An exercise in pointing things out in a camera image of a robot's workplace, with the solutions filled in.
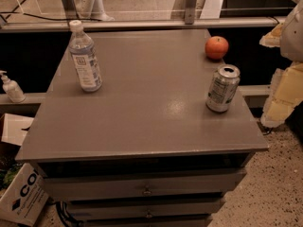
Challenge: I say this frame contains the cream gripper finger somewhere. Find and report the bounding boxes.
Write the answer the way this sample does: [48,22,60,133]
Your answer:
[260,62,303,128]
[259,23,283,47]

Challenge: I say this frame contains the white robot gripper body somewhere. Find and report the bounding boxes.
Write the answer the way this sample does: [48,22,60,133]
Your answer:
[280,0,303,61]

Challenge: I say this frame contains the silver 7up soda can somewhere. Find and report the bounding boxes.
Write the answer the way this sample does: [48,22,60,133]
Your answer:
[206,64,241,113]

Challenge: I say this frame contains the clear plastic water bottle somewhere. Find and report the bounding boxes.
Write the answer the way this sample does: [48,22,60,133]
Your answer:
[68,20,102,92]

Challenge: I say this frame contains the white pump dispenser bottle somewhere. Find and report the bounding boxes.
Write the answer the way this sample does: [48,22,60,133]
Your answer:
[0,70,26,103]

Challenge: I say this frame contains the red apple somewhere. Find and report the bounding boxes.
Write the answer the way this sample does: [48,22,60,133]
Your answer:
[205,36,229,60]

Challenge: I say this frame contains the top grey drawer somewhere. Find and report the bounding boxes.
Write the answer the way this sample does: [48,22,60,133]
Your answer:
[45,168,246,201]

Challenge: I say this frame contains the grey drawer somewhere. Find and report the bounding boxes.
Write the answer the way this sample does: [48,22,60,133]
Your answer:
[45,168,246,201]
[67,198,225,220]

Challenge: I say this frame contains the grey drawer cabinet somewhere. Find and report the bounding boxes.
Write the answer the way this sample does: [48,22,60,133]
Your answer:
[17,29,267,227]

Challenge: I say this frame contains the white cardboard box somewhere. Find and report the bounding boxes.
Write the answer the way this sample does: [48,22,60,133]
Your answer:
[0,113,48,227]

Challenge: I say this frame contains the metal frame rail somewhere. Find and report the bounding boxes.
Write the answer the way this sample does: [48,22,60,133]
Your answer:
[0,16,286,33]

